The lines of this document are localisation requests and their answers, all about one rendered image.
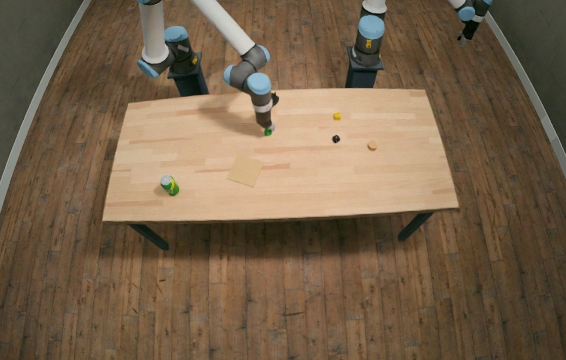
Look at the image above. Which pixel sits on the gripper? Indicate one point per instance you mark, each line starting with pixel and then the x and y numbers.
pixel 264 119
pixel 470 30

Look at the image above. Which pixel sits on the green die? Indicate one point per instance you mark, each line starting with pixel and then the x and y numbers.
pixel 268 133

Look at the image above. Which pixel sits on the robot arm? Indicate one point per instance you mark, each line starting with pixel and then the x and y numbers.
pixel 153 35
pixel 368 47

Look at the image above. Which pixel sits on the tan mat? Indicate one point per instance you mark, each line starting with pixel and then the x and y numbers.
pixel 245 171

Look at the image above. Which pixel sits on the black die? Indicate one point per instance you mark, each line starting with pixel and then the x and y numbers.
pixel 336 139

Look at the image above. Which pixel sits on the wooden table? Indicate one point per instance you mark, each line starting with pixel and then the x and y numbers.
pixel 313 190

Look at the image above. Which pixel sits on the tan round disc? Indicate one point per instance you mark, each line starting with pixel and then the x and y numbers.
pixel 372 145

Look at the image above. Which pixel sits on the green can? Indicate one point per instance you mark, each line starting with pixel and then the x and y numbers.
pixel 170 186

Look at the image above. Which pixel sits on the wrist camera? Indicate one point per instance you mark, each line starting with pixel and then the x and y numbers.
pixel 275 99

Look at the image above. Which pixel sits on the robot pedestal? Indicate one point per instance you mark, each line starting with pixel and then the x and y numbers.
pixel 190 85
pixel 360 77

